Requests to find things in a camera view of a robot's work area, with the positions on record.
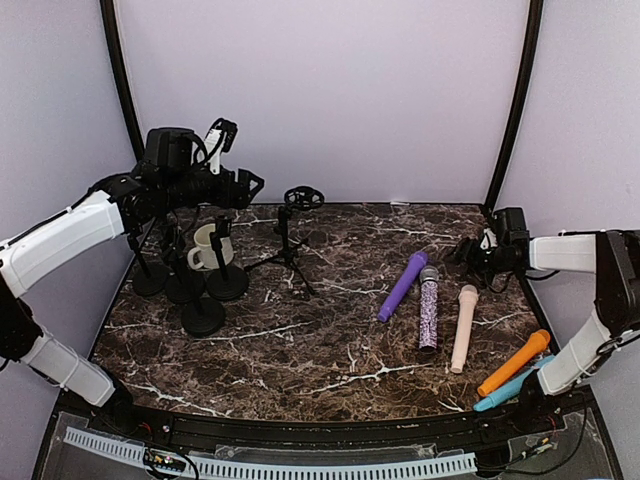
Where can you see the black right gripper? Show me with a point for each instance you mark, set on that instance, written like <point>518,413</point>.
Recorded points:
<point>467,253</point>

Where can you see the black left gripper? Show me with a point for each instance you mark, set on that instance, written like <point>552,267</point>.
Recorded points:
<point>240,198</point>

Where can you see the pink toy microphone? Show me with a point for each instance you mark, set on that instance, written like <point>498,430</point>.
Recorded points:
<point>467,299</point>

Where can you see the silver glitter microphone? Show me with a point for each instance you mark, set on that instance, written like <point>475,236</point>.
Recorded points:
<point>429,280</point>

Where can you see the purple toy microphone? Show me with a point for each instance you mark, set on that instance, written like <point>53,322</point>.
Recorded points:
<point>416,263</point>

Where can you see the black tripod mic stand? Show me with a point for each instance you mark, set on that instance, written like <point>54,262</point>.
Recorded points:
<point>297,199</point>

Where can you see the black round-base purple mic stand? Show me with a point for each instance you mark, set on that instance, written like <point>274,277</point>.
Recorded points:
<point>229,282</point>

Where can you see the black round-base blue mic stand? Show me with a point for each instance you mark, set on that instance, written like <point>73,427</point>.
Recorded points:
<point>182,286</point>

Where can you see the orange toy microphone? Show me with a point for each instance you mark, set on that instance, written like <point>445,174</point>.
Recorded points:
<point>536,344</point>

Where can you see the black round-base orange mic stand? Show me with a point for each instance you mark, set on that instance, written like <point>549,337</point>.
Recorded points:
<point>150,279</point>

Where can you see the black round-base pink mic stand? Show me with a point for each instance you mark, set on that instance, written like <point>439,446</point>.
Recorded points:
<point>201,317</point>

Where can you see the blue toy microphone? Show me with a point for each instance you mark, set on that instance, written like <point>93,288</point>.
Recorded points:
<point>511,389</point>

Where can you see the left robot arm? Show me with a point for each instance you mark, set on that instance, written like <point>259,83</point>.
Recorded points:
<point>178,169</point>

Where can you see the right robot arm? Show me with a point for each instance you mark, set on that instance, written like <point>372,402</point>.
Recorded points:
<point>607,257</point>

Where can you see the cream ceramic mug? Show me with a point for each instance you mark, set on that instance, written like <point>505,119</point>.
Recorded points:
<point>202,256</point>

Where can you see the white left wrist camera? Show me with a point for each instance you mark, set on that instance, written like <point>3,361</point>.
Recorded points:
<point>218,141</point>

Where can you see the black front frame rail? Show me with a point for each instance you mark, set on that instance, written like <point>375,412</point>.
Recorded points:
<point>485,432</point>

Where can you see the black left corner post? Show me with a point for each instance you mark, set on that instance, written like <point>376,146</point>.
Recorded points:
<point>120,76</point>

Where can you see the black corner post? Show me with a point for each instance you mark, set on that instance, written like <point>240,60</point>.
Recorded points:
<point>120,76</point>
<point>521,88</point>

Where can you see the black right corner post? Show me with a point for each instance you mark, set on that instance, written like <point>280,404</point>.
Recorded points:
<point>521,88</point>

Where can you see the white slotted cable duct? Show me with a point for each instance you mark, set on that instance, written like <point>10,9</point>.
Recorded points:
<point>257,463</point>

